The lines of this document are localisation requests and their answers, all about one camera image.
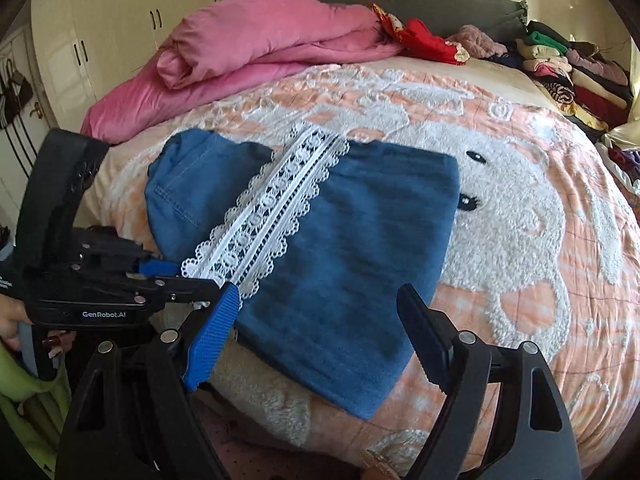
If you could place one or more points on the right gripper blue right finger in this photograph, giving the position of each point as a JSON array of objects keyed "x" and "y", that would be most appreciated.
[{"x": 430, "y": 333}]

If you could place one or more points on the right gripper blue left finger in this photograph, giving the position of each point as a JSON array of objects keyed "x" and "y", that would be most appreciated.
[{"x": 204, "y": 334}]

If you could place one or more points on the blue denim lace-trimmed pants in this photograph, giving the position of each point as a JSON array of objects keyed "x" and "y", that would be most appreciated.
[{"x": 318, "y": 236}]

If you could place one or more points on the left hand red nails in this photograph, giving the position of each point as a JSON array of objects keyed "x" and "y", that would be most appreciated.
[{"x": 13, "y": 313}]

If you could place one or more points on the green left sleeve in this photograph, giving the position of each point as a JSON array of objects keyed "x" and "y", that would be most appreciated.
[{"x": 35, "y": 410}]

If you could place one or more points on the peach white bunny bedspread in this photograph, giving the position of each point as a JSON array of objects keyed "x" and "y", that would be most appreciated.
[{"x": 544, "y": 246}]

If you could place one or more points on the bags hanging on door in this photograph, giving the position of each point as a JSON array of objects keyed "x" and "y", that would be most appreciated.
[{"x": 16, "y": 93}]

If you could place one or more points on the purple clothes pile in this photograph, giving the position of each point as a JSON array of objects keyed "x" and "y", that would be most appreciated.
[{"x": 628, "y": 161}]

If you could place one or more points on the pink folded quilt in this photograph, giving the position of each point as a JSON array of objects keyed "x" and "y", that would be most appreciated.
[{"x": 231, "y": 46}]

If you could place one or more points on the cream curtain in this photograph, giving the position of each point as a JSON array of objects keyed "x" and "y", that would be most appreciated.
[{"x": 626, "y": 137}]

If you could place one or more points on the stack of folded clothes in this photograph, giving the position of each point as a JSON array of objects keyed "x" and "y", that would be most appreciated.
[{"x": 591, "y": 91}]

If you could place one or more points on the red embroidered cloth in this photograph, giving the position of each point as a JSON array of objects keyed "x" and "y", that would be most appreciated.
[{"x": 417, "y": 40}]

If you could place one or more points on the mauve fuzzy garment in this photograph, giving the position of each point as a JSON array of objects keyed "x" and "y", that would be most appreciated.
[{"x": 477, "y": 43}]

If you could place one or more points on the grey upholstered headboard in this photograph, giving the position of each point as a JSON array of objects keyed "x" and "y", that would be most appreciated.
[{"x": 501, "y": 20}]

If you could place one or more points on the cream wardrobe with handles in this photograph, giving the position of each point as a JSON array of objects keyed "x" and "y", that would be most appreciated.
[{"x": 73, "y": 52}]

